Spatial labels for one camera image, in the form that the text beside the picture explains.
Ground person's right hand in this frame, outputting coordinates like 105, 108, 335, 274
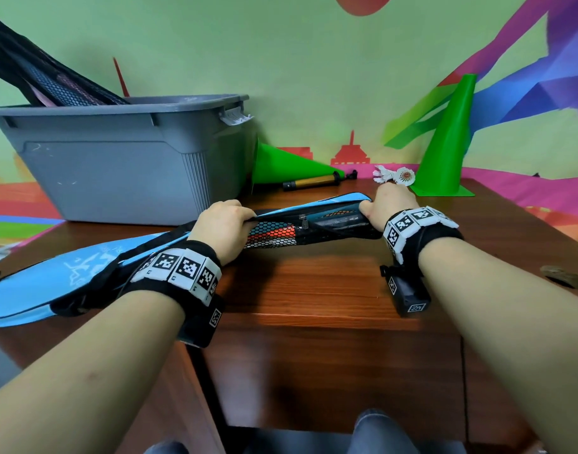
359, 183, 420, 232

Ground person's left hand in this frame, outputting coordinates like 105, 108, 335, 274
187, 199, 258, 267

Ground blue racket bag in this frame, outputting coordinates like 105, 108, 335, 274
0, 192, 383, 328

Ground person's right forearm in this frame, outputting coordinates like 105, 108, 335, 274
418, 237, 578, 454

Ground person's left forearm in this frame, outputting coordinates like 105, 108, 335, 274
0, 290, 186, 454

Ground black and gold hand pump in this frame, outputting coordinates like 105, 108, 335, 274
282, 169, 359, 192

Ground racket with black mesh cover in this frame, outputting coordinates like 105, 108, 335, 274
244, 209, 371, 248

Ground right wrist marker band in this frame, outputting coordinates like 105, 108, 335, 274
380, 206, 465, 318

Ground wrist marker band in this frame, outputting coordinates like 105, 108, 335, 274
120, 240, 225, 349
380, 206, 465, 318

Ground green cone lying down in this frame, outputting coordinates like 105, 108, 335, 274
251, 138, 346, 186

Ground left wrist marker band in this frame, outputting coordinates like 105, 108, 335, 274
120, 240, 225, 349

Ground green upright cone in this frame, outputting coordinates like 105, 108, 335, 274
409, 73, 478, 198

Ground grey plastic storage bin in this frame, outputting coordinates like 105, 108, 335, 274
0, 94, 254, 226

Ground red stick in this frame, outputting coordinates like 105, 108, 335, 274
112, 57, 130, 98

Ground person's legs in jeans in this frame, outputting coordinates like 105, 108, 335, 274
144, 409, 467, 454

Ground black racket covers in bin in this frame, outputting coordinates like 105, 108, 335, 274
0, 13, 131, 108

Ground round cable grommet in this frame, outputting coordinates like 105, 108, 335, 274
540, 265, 578, 290

